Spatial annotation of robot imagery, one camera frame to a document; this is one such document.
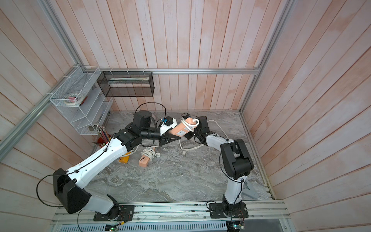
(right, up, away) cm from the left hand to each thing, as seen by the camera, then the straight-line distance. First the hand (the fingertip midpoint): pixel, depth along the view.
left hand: (178, 136), depth 69 cm
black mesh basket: (-39, +37, +36) cm, 65 cm away
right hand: (+2, +3, +26) cm, 26 cm away
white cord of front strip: (-19, -12, +20) cm, 30 cm away
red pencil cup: (-49, -5, +20) cm, 53 cm away
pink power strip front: (-21, -16, +15) cm, 30 cm away
